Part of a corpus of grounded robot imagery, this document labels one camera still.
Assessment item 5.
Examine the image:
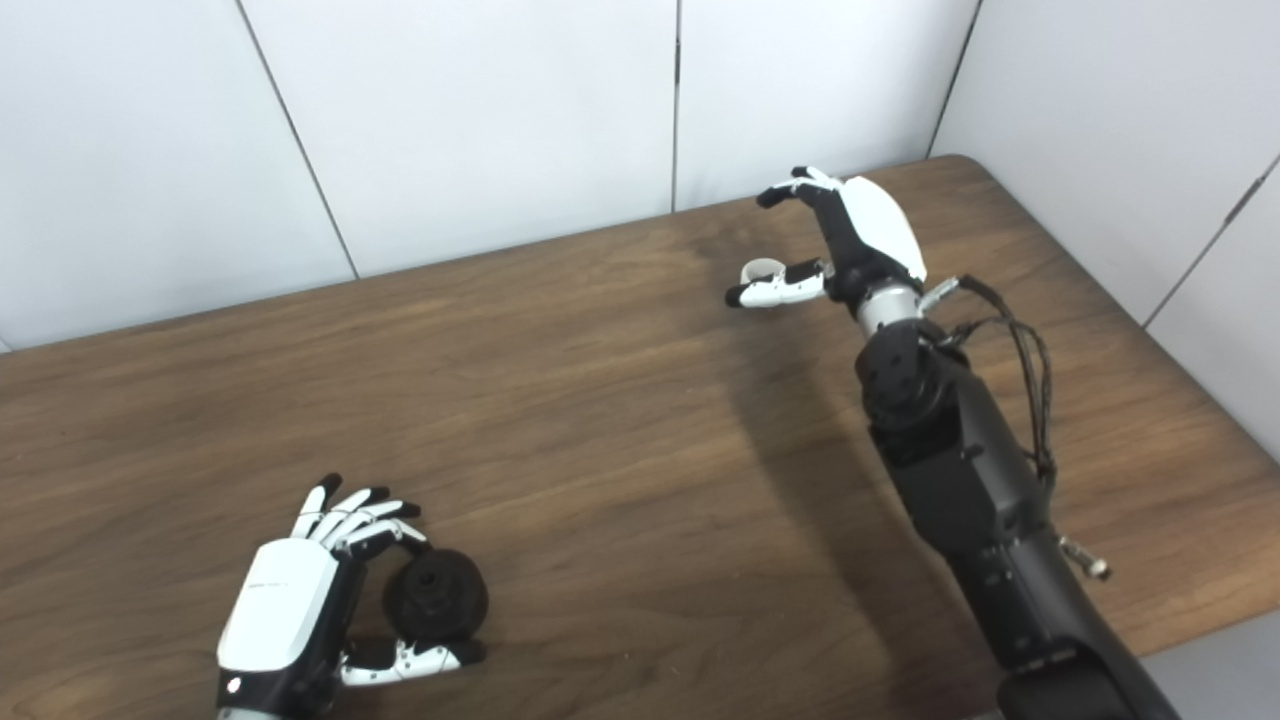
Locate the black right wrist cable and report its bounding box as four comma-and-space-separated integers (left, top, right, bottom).
920, 275, 1113, 583

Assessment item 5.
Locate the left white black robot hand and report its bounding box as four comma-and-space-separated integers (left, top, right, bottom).
215, 473, 488, 720

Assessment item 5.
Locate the round black plastic part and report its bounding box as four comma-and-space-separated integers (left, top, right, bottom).
382, 549, 490, 643

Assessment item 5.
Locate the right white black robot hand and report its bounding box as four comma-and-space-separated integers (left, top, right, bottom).
726, 166, 929, 311

